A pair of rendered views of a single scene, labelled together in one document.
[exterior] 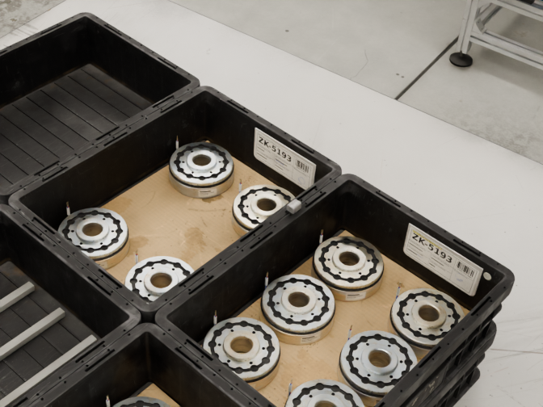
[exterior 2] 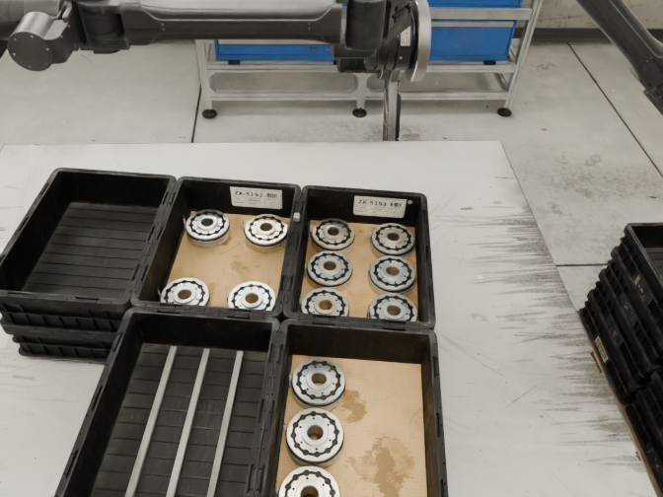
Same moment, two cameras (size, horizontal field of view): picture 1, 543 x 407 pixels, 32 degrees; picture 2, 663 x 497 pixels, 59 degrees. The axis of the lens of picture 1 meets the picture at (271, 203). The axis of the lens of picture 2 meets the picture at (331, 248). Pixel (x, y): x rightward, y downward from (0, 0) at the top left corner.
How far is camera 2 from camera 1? 0.51 m
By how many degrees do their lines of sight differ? 27
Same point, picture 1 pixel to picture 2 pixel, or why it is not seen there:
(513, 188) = (347, 160)
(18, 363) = (209, 393)
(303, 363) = (354, 297)
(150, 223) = (206, 273)
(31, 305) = (184, 358)
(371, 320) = (364, 256)
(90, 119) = (108, 235)
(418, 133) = (278, 155)
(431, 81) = (202, 133)
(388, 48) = (164, 124)
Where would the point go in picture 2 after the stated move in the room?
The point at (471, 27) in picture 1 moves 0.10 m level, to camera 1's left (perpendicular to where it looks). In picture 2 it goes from (209, 92) to (191, 97)
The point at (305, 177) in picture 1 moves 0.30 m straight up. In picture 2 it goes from (275, 200) to (270, 93)
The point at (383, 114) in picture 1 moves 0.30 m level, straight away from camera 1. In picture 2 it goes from (252, 153) to (219, 105)
